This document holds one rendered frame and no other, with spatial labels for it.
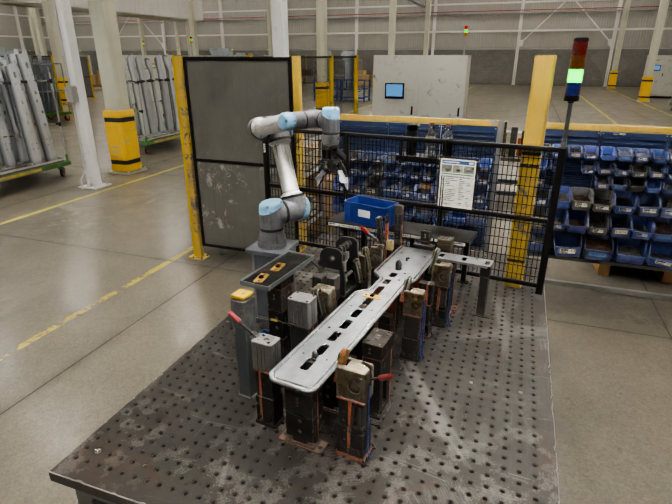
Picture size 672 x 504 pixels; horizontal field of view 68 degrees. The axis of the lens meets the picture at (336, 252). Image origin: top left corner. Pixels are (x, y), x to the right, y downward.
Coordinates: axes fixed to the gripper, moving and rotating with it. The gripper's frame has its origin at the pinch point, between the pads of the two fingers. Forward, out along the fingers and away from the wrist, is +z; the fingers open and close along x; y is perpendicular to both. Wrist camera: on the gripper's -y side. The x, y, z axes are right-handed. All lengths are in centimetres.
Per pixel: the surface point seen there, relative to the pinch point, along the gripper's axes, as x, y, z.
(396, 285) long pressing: 31, -4, 44
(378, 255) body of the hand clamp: 10, -33, 43
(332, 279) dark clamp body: 8.4, 17.5, 36.4
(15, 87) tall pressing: -725, -317, -8
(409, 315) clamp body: 42, 8, 51
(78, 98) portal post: -601, -332, 5
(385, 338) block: 45, 46, 41
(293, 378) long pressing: 25, 78, 44
